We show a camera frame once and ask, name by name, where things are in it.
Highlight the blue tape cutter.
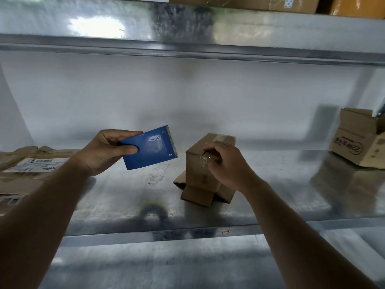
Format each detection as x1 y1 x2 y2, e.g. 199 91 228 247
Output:
117 125 179 171

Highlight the yellow-brown cardboard box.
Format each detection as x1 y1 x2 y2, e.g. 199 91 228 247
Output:
329 0 385 19

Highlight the small taped cardboard box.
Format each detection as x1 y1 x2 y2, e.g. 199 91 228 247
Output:
173 133 237 208

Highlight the person's left forearm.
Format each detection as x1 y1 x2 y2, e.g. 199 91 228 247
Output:
0 156 91 289

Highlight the person's right forearm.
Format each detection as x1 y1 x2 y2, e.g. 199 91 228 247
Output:
240 177 378 289

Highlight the person's left hand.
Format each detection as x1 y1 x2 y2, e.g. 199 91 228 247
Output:
72 129 144 177

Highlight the open printed cardboard box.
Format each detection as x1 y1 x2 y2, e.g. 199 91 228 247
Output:
328 108 385 170

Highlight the galvanized metal shelf rack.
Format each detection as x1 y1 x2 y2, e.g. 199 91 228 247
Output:
0 0 385 289

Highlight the flattened cardboard box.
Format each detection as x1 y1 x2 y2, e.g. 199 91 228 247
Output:
0 177 49 218

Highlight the person's right hand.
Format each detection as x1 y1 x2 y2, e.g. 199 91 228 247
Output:
202 141 257 195

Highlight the flattened cardboard with white label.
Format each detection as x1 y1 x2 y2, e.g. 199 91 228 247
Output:
0 146 82 180

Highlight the brown taped cardboard box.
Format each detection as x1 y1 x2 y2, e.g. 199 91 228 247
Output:
169 0 321 14

